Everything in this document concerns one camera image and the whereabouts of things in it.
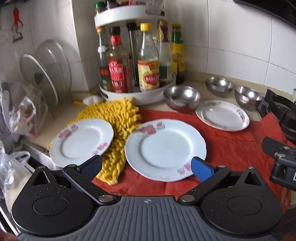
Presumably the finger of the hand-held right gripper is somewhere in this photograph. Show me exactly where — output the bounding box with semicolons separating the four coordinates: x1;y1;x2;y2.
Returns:
262;137;296;160

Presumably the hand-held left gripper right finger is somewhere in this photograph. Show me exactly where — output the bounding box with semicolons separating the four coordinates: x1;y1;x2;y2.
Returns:
178;156;264;205

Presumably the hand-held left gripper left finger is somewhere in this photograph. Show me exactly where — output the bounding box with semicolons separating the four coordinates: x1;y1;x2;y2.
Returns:
30;155;116;205

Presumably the large white floral plate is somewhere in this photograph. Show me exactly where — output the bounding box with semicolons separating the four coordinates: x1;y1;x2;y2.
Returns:
124;119;207;182

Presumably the large stainless steel bowl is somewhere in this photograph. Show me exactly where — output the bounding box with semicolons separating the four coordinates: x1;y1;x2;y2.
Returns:
163;85;201;113

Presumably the medium white floral plate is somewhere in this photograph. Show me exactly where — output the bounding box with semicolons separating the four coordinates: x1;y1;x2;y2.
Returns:
49;119;114;168

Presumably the black gas stove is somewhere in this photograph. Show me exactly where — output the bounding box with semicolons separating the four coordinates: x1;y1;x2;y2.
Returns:
257;89;296;142

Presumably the red cloth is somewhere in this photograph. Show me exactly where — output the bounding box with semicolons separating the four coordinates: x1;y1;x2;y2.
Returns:
91;109;296;214

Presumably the yellow chenille cloth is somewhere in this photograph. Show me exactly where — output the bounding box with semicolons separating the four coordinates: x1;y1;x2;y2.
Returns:
47;97;142;186

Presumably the small deep stainless steel bowl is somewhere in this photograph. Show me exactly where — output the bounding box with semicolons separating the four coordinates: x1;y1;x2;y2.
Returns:
235;86;263;111

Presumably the stainless steel sink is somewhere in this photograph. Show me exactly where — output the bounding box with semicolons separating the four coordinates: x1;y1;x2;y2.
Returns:
21;139;63;172

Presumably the small white floral plate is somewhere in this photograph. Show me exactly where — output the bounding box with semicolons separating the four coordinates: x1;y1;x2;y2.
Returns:
195;100;250;132

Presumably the small white lump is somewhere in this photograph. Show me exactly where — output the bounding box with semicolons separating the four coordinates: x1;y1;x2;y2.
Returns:
83;95;103;106

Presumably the wide stainless steel bowl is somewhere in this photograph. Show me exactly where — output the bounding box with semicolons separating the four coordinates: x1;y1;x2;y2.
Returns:
205;76;234;98

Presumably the clear plastic bag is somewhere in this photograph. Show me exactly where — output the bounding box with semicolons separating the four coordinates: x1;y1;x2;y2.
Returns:
0;141;35;209

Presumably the plastic bag with red print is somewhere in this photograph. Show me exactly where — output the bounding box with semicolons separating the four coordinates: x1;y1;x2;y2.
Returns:
9;82;44;138

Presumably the white two-tier rotating rack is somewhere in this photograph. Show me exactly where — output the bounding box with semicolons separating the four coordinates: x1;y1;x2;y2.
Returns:
94;0;176;106

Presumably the red label sauce bottle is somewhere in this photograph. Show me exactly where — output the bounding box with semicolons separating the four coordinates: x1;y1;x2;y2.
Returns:
107;27;133;93

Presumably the dark bottle with red cap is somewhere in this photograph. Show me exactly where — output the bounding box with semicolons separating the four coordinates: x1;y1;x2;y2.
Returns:
97;26;111;91

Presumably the yellow cap bottle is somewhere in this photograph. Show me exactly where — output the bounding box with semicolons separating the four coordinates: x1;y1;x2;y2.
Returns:
137;23;160;92

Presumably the large clear glass lid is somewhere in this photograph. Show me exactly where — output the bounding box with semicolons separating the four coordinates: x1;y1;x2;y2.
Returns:
35;39;72;102

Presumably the white rimmed glass lid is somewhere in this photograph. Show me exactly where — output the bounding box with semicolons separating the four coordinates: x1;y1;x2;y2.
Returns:
20;53;58;106

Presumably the clear bottle with purple neck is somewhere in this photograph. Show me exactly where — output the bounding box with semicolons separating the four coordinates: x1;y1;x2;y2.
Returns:
156;20;174;87

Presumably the green and yellow label bottle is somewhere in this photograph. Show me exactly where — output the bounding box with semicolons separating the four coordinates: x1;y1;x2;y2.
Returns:
171;23;186;84

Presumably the dark range hood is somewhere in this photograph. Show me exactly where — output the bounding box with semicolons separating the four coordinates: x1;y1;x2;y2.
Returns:
233;0;296;26

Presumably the green lid spice jar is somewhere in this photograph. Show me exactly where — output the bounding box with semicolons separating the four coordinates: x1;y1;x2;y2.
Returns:
94;2;107;14

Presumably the red hanging ornament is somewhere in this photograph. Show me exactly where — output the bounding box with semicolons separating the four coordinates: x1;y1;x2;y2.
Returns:
10;7;25;32

